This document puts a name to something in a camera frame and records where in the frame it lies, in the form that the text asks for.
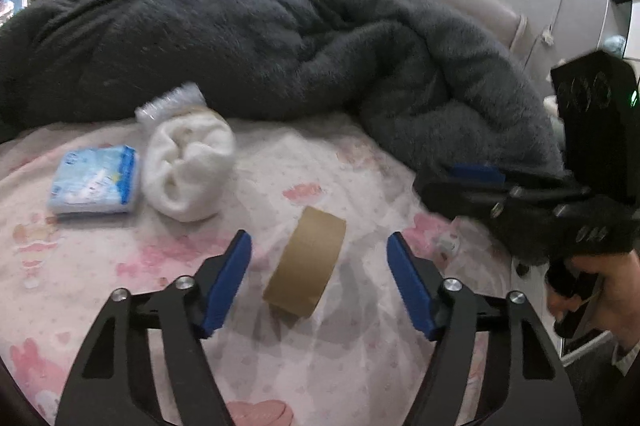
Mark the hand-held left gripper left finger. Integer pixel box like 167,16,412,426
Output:
54,229,253,426

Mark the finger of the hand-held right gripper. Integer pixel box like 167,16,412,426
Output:
450,163,593,202
419,180,556,237

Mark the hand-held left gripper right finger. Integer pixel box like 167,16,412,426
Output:
386,231,583,426

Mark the brown tape roll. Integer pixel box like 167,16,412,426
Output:
262,206,347,320

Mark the person's right hand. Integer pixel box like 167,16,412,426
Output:
570,251,640,349

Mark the pink printed bed sheet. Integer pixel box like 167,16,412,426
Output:
0,113,516,426

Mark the white rolled sock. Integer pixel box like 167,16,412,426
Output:
141,109,236,223

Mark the blue white tissue pack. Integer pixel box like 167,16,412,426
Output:
47,145,140,219

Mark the crushed clear plastic bottle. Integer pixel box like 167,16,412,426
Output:
135,82,205,127

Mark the dark grey fleece blanket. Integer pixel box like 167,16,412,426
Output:
0,0,571,267

